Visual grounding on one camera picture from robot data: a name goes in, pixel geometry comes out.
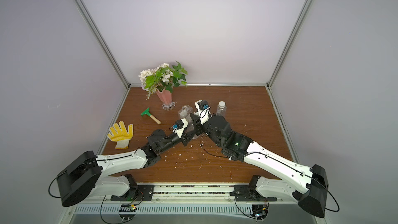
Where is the pink vase with flowers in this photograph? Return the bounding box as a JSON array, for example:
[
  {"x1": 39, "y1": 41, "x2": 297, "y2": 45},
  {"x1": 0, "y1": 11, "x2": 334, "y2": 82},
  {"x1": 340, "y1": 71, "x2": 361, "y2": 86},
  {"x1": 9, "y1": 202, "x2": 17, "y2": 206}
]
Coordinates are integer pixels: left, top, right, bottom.
[{"x1": 138, "y1": 61, "x2": 188, "y2": 111}]

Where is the round clear bottle front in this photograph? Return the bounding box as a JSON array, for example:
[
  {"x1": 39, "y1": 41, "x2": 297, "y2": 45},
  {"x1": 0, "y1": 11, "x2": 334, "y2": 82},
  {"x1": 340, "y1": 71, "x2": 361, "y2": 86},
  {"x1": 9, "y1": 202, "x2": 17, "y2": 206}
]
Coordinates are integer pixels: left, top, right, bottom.
[{"x1": 216, "y1": 106, "x2": 227, "y2": 117}]

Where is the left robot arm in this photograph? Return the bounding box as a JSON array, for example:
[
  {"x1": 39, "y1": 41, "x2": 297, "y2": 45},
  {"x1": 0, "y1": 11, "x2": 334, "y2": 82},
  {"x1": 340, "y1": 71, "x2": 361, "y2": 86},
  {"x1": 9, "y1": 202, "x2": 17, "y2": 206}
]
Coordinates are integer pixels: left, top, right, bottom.
[{"x1": 55, "y1": 129, "x2": 195, "y2": 207}]

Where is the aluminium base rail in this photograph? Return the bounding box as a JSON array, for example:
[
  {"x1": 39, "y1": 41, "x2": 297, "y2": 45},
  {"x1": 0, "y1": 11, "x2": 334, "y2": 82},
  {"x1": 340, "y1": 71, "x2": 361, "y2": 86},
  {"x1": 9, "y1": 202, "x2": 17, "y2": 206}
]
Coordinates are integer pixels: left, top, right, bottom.
[{"x1": 66, "y1": 183, "x2": 322, "y2": 215}]

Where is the white cap small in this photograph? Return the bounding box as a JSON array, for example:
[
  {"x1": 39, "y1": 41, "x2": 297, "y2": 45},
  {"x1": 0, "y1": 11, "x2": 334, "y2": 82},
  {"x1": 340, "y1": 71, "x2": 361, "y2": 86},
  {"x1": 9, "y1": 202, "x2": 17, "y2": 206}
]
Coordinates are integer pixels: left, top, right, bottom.
[{"x1": 218, "y1": 101, "x2": 226, "y2": 108}]

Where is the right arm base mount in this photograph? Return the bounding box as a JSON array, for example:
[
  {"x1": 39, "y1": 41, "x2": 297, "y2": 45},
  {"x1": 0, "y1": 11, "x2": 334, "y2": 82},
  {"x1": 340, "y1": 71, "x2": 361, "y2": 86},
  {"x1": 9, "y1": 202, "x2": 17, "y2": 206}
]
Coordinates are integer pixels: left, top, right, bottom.
[{"x1": 230, "y1": 185, "x2": 277, "y2": 202}]

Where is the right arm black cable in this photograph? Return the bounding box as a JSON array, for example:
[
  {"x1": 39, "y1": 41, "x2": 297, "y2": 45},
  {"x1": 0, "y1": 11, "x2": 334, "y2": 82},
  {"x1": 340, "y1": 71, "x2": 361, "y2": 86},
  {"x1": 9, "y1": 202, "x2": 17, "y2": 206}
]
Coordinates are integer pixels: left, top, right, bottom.
[{"x1": 199, "y1": 133, "x2": 231, "y2": 159}]

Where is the square clear bottle with label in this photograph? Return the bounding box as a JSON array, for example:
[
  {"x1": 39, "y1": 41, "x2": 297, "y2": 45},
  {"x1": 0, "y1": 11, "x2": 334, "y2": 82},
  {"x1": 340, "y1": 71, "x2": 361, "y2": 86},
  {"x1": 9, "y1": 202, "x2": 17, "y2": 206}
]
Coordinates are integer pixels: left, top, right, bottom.
[{"x1": 178, "y1": 105, "x2": 193, "y2": 123}]

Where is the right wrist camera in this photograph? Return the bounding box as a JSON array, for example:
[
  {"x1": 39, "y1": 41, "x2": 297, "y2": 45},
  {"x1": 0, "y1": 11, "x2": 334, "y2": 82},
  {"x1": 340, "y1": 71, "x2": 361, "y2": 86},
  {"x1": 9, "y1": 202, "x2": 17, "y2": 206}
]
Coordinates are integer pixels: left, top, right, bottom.
[{"x1": 195, "y1": 100, "x2": 211, "y2": 124}]

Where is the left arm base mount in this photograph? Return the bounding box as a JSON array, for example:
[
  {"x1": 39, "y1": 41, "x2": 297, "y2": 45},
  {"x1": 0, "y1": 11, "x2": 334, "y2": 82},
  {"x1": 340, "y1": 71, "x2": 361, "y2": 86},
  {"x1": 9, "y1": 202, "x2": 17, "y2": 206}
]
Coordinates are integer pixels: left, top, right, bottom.
[{"x1": 110, "y1": 184, "x2": 154, "y2": 202}]

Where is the green scraper wooden handle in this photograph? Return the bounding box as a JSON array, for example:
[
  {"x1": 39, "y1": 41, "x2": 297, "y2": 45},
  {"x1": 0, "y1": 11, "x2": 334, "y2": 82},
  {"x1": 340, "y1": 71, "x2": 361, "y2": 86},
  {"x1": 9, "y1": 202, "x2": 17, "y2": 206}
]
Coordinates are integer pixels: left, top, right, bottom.
[{"x1": 141, "y1": 108, "x2": 161, "y2": 125}]

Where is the yellow work glove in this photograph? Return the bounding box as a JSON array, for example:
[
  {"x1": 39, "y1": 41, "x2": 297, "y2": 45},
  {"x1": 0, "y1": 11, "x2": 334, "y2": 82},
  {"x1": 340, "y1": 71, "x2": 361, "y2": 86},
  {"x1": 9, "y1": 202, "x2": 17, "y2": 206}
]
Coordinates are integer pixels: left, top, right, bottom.
[{"x1": 107, "y1": 121, "x2": 134, "y2": 150}]

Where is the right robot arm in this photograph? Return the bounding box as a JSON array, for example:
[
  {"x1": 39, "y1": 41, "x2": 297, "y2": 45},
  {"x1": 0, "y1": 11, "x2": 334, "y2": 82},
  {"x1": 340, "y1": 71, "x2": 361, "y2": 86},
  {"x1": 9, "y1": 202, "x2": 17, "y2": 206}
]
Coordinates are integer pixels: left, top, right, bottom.
[{"x1": 190, "y1": 114, "x2": 330, "y2": 218}]

